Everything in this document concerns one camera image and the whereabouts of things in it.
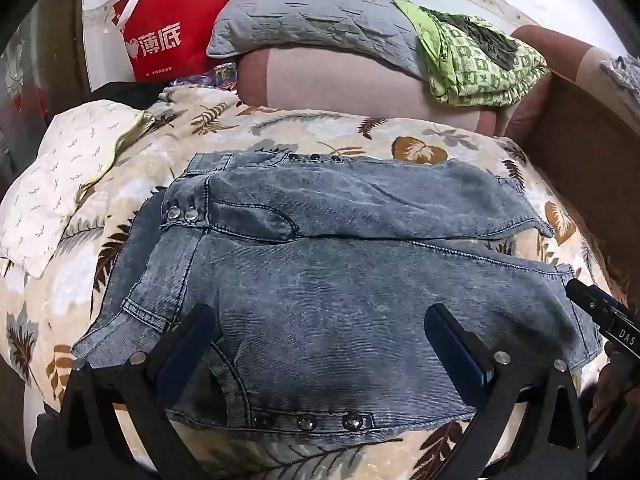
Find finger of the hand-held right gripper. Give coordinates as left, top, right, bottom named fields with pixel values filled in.
left=566, top=279, right=626, bottom=322

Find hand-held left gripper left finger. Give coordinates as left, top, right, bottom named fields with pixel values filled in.
left=59, top=303, right=218, bottom=480

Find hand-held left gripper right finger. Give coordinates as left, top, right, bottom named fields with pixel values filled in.
left=423, top=303, right=588, bottom=480

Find grey-blue denim pants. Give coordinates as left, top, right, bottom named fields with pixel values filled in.
left=71, top=151, right=603, bottom=436

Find brown wooden board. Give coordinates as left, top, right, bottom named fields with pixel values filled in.
left=520, top=72, right=640, bottom=306

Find white pillow with small print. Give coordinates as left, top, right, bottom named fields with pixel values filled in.
left=0, top=100, right=151, bottom=278

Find light grey crumpled cloth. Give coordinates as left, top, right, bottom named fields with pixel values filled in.
left=599, top=55, right=640, bottom=106

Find green patterned cloth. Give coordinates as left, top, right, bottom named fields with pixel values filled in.
left=393, top=0, right=548, bottom=107

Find cream leaf print blanket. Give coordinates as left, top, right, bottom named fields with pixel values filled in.
left=0, top=85, right=621, bottom=480

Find black cloth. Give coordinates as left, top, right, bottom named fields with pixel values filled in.
left=92, top=80, right=173, bottom=111

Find purple snack packets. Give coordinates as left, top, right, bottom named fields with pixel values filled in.
left=169, top=64, right=237, bottom=92

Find dark grey-green cloth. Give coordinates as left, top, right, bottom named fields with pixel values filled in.
left=420, top=6, right=521, bottom=71

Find pink and brown plush cushion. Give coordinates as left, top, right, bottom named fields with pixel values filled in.
left=236, top=25, right=616, bottom=138

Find red shopping bag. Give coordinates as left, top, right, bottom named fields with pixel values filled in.
left=112, top=0, right=233, bottom=82

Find grey quilted pillow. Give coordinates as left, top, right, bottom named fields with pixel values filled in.
left=206, top=0, right=431, bottom=78

